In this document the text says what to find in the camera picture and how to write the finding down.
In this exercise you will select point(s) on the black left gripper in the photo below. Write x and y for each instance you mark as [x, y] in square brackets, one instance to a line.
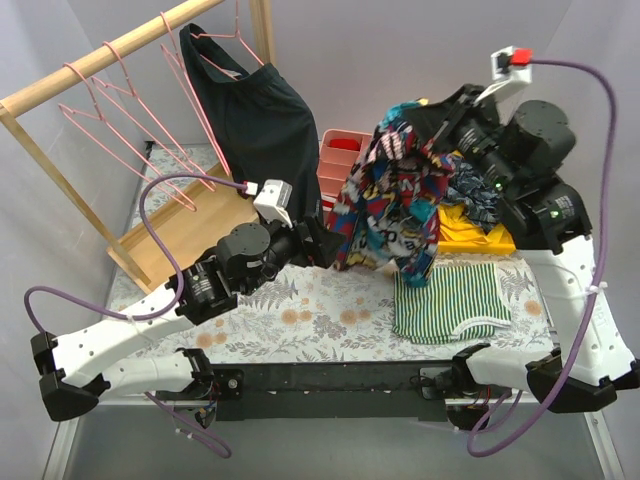
[310, 240]

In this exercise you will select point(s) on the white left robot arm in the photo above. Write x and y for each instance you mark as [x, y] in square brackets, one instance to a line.
[80, 369]

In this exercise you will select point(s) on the black shorts on hanger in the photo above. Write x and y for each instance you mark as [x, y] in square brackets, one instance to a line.
[263, 126]

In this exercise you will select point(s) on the green white striped shorts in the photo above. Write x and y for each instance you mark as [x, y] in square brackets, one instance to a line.
[458, 303]

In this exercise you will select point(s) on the pink divided organizer box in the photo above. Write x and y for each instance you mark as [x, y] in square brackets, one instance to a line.
[334, 164]

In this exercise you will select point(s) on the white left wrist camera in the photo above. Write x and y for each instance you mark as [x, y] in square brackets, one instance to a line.
[272, 200]

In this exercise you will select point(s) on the dark patterned shorts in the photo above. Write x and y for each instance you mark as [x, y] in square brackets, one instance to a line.
[467, 189]

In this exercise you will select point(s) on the yellow plastic tray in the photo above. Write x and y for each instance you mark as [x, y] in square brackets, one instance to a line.
[505, 246]

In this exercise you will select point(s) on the red white sock lower compartment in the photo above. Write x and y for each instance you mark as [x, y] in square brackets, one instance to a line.
[328, 202]

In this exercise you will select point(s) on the wooden clothes rack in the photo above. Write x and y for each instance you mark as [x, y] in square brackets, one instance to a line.
[133, 253]

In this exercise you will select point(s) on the red sock upper compartment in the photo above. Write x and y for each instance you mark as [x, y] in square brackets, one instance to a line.
[345, 144]

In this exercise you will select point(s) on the pink wire hanger middle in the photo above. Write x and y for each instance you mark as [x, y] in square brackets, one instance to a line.
[184, 160]

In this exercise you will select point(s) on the yellow garment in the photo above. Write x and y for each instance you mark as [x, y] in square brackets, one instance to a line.
[457, 228]

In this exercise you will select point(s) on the floral table mat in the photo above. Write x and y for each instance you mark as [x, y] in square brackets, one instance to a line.
[318, 315]

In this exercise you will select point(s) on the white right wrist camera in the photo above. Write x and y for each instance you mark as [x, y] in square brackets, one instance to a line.
[511, 71]

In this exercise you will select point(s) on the pink wire hanger left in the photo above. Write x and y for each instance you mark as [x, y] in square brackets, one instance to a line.
[74, 115]

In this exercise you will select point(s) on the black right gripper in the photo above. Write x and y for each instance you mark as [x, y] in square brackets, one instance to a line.
[451, 122]

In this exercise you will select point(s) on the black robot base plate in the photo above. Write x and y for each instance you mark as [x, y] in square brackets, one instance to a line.
[399, 389]

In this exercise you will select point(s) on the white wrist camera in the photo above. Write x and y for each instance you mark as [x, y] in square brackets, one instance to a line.
[511, 71]
[272, 200]

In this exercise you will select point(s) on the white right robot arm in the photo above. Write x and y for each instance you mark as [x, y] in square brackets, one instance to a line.
[551, 230]

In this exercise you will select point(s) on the colourful comic print shorts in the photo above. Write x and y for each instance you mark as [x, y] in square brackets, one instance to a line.
[387, 208]

